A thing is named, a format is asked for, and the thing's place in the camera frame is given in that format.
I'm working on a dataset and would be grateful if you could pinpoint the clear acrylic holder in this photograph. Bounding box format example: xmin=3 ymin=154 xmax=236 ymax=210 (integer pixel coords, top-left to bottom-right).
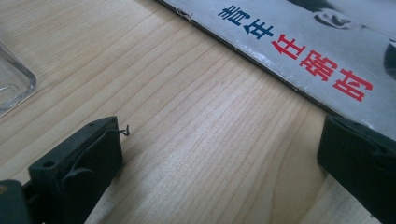
xmin=0 ymin=41 xmax=37 ymax=118

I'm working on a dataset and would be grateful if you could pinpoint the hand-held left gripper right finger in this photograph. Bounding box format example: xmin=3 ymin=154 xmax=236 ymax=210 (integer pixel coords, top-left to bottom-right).
xmin=317 ymin=114 xmax=396 ymax=224

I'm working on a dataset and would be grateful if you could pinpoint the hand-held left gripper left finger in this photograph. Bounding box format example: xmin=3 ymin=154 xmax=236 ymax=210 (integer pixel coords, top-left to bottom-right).
xmin=21 ymin=116 xmax=131 ymax=224

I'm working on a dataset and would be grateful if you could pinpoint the grey portrait magazine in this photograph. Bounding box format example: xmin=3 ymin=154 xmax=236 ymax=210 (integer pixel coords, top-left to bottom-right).
xmin=155 ymin=0 xmax=396 ymax=142

